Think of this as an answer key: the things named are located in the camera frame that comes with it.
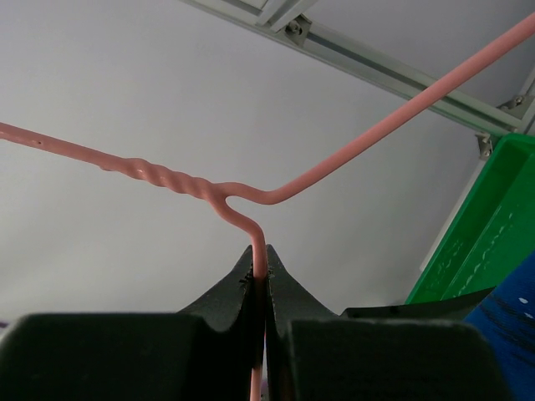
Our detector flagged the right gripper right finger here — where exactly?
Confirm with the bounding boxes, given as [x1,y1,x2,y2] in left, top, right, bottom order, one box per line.
[266,247,512,400]

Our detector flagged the aluminium frame left posts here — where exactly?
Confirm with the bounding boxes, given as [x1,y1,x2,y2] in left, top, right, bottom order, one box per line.
[190,1,534,159]

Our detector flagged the blue patterned trousers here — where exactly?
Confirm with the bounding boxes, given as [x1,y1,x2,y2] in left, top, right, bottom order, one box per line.
[463,254,534,400]

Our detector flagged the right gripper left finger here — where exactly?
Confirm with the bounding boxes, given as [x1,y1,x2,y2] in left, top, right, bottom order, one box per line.
[1,250,254,400]

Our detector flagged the green plastic tray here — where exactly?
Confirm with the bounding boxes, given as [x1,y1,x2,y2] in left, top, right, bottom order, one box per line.
[406,134,534,304]

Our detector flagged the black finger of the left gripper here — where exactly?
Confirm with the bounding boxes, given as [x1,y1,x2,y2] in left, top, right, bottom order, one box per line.
[341,287,494,320]

